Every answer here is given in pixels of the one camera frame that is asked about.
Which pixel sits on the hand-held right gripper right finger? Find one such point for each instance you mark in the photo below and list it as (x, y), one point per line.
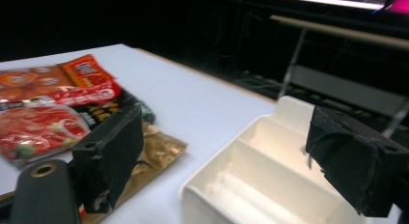
(357, 159)

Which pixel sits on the red packet with food picture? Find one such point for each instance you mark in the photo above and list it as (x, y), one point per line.
(38, 130)

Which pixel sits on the clear bag of orange snacks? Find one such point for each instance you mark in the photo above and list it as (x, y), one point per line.
(29, 82)

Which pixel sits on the gold foil packet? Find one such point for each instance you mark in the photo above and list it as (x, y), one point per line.
(160, 150)

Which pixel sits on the white plastic storage box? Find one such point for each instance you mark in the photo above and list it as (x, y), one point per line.
(273, 172)

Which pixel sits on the pink lit screen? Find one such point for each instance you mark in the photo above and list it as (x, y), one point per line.
(400, 2)

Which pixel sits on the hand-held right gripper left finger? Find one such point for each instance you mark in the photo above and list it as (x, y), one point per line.
(109, 159)

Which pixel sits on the white table mat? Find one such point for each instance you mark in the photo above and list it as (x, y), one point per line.
(193, 98)

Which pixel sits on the black packet with yellow print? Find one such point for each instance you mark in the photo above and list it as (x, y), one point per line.
(95, 114)

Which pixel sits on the lit monitor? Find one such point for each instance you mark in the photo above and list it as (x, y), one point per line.
(334, 0)

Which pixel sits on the grey metal-legged desk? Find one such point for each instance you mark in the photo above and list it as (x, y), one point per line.
(340, 89)

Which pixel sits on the orange packet with white label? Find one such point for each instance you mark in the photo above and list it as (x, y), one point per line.
(87, 71)

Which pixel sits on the red packet with white print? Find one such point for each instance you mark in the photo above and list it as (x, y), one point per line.
(90, 95)

